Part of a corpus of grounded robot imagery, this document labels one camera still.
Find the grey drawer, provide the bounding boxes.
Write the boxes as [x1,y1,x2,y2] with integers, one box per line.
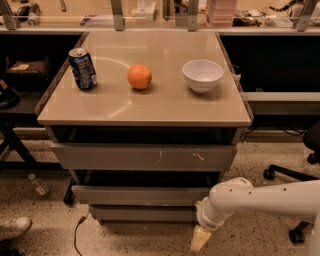
[72,185,209,206]
[89,205,196,222]
[51,143,237,172]

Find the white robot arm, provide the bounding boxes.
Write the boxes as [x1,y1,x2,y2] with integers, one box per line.
[190,177,320,256]

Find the grey bottom drawer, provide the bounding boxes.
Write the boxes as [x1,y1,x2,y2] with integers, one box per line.
[89,205,196,222]

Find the beige drawer cabinet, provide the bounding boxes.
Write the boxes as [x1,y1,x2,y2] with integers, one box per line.
[37,31,252,222]

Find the grey top drawer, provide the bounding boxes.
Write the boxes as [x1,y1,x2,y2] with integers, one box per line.
[51,143,237,172]

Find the white bowl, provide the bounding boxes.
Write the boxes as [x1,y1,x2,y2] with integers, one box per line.
[182,59,224,93]

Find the clear plastic bottle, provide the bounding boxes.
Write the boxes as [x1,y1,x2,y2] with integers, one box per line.
[28,173,49,196]

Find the orange fruit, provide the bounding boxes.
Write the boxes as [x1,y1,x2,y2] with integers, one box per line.
[127,64,152,90]

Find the white shoe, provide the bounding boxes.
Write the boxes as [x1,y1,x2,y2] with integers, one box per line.
[0,217,32,241]

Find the blue soda can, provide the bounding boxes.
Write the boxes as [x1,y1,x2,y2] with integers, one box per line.
[68,48,97,90]

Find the pink stacked trays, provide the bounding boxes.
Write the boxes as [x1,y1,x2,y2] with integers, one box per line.
[205,0,238,27]

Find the white box on shelf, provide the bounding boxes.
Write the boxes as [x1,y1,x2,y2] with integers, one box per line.
[135,0,157,21]

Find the black stand left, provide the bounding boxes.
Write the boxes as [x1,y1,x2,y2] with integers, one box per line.
[0,56,78,205]

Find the black cable on floor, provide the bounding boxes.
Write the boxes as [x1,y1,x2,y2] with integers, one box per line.
[73,213,90,256]

